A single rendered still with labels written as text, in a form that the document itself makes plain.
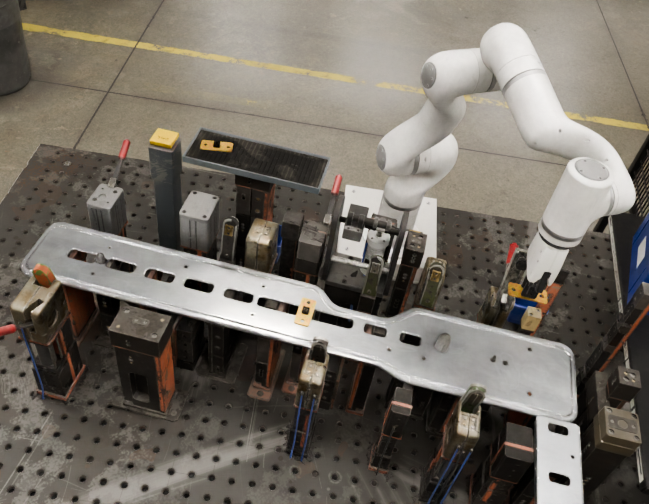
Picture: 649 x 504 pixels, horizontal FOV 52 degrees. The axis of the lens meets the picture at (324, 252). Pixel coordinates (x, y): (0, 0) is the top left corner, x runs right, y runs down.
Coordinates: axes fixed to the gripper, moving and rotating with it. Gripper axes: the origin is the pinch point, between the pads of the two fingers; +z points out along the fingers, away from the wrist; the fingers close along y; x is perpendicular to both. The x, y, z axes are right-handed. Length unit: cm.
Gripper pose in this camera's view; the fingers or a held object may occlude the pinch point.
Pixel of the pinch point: (531, 285)
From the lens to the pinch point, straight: 146.2
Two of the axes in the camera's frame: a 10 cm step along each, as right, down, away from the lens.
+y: -2.2, 6.9, -6.9
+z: -1.2, 6.9, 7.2
